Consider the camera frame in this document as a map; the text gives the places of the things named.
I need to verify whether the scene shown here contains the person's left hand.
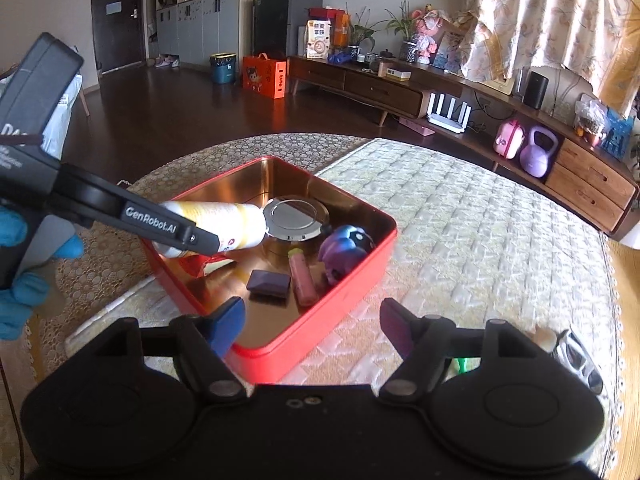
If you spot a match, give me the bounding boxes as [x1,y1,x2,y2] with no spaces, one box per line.
[0,207,86,341]

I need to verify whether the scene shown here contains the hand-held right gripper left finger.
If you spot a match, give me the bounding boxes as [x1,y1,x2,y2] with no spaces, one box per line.
[92,296,248,406]

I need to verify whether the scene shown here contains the white plastic bag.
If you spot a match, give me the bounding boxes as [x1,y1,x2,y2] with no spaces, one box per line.
[42,74,83,156]

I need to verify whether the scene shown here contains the wooden TV cabinet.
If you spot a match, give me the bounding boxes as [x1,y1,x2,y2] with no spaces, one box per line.
[287,55,640,241]

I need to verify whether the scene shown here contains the blue picture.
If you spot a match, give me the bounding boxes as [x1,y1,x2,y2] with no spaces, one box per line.
[597,107,635,161]

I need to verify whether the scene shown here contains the white router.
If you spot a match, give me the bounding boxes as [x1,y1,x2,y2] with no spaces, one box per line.
[427,91,473,133]

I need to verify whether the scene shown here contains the light wooden drawer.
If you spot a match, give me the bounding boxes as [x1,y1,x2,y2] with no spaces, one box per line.
[555,139,636,196]
[545,162,626,233]

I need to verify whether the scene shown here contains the pink flat box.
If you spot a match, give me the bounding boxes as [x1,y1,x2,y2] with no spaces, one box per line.
[398,117,436,137]

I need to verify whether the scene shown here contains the dark wooden door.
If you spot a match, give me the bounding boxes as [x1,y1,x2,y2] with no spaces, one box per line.
[91,0,148,76]

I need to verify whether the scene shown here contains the black cabinet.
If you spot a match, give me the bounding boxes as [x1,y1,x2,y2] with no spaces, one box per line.
[252,0,323,61]

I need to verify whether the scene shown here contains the small potted plant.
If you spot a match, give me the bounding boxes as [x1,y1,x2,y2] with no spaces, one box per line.
[347,7,381,61]

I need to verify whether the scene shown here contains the purple block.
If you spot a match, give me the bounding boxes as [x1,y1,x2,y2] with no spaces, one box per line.
[246,269,292,302]

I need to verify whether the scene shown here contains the hanging printed cloth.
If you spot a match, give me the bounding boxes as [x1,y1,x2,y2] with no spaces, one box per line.
[457,0,640,116]

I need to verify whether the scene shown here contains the pink toy case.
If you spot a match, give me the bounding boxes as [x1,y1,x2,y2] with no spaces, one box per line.
[493,119,526,160]

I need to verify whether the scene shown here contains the lace tablecloth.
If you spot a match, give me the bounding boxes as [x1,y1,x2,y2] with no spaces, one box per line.
[0,132,626,480]

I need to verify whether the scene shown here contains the teal bin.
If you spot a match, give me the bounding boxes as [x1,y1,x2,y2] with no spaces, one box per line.
[209,52,238,85]

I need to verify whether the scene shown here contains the sunglasses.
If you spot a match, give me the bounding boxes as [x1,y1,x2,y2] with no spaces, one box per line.
[552,327,606,396]

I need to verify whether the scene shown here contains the round gold tin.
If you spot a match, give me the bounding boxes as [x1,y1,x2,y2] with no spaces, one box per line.
[261,195,333,261]

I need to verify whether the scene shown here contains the bag of fruit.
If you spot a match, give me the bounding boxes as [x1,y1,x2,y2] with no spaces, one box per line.
[574,94,608,147]

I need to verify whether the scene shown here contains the blue picture book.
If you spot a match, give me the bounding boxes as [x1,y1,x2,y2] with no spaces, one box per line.
[432,30,468,73]

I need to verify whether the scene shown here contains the red and orange gift boxes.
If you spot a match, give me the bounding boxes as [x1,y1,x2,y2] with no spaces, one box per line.
[309,7,351,51]

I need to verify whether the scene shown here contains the plant in patterned pot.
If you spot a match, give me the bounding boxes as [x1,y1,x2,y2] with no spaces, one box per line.
[385,0,421,63]

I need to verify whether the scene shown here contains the black speaker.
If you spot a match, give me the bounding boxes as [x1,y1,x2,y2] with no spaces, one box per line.
[522,71,550,110]

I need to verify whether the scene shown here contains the yellow plastic bottle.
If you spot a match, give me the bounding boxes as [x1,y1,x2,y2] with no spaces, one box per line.
[152,201,268,259]

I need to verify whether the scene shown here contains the cream quilted table mat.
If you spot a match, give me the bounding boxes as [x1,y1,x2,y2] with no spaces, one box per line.
[65,137,623,461]

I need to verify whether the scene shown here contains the white cereal box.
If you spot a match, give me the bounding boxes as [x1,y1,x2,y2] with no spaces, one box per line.
[305,20,333,59]

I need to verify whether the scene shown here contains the pink tube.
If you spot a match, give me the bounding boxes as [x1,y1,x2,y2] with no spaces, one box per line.
[287,247,318,307]

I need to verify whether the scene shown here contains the orange gift bag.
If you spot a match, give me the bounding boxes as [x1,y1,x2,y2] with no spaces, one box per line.
[242,53,288,101]

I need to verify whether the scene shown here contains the grey cupboard unit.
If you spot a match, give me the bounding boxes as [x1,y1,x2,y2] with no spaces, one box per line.
[155,0,246,68]

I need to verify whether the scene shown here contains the purple kettlebell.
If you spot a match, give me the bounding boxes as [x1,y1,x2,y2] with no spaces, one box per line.
[519,126,558,178]

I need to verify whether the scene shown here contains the red tin box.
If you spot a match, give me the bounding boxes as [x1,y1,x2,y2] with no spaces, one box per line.
[140,156,399,385]

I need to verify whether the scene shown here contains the purple and blue toy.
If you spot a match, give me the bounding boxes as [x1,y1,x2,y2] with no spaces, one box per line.
[317,225,375,286]

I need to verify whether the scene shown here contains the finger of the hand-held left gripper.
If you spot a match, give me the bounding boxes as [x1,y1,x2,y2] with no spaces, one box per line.
[107,187,222,256]

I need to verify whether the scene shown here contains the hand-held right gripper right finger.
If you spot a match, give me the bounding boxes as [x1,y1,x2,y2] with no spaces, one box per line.
[377,297,546,403]

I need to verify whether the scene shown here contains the yellow and white box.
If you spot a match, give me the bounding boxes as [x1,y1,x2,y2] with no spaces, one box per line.
[378,62,412,82]

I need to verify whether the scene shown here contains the pink doll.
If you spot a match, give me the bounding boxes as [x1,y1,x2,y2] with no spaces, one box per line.
[412,6,448,65]

